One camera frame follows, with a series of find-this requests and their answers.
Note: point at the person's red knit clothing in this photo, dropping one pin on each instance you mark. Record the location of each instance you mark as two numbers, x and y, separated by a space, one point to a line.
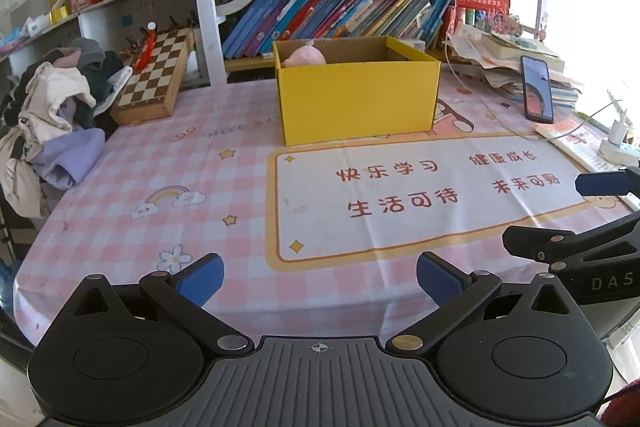
625 412

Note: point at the row of leaning books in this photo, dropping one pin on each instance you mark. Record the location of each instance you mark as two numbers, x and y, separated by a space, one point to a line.
340 17

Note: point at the pile of clothes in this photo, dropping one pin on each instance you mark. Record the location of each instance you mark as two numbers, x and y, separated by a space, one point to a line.
45 107

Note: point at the pink checkered tablecloth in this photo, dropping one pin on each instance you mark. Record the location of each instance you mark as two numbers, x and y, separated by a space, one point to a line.
150 167

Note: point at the colourful paper decoration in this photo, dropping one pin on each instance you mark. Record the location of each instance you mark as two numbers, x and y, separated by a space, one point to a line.
500 24

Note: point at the red tassel ornament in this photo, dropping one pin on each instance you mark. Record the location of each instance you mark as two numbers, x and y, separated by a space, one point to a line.
145 49

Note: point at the white charger plug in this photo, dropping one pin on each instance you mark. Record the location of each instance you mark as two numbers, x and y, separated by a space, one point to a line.
617 131

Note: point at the yellow cardboard box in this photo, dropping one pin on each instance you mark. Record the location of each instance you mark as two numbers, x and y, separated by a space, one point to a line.
350 102

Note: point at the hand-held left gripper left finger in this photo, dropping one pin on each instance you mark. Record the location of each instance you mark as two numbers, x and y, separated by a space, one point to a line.
202 279

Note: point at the pink plush toy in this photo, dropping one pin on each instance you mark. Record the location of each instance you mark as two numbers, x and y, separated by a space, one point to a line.
307 56

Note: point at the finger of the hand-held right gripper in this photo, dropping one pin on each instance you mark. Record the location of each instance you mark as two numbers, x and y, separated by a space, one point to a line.
530 241
602 183

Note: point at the pile of papers and books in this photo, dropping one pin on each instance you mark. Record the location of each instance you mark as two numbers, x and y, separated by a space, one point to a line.
500 62

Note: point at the wooden chessboard box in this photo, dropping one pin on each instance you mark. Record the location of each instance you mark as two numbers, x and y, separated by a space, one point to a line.
150 77

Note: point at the black upright smartphone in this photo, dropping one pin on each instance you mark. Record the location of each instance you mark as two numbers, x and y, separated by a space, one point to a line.
537 89

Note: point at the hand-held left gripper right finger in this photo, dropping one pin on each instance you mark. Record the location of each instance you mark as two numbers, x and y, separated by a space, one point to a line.
440 279

